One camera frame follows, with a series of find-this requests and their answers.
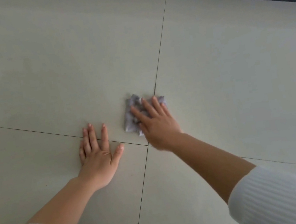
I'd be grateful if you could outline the person's right hand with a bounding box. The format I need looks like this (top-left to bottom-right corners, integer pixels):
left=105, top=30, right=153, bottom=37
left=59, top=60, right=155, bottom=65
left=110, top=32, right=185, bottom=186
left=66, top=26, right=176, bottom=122
left=129, top=92, right=185, bottom=155

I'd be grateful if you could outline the person's right forearm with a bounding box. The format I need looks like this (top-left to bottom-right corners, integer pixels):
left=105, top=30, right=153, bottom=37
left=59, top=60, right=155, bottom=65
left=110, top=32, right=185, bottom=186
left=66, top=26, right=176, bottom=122
left=159, top=114, right=296, bottom=224

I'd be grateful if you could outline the grey cleaning cloth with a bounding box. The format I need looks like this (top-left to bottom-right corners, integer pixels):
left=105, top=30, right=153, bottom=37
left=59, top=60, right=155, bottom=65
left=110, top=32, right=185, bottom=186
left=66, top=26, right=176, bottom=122
left=119, top=89, right=172, bottom=139

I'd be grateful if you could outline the person's left hand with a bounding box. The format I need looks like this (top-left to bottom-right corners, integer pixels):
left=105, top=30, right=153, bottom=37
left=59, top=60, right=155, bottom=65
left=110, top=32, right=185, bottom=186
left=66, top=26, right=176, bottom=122
left=74, top=118, right=131, bottom=193

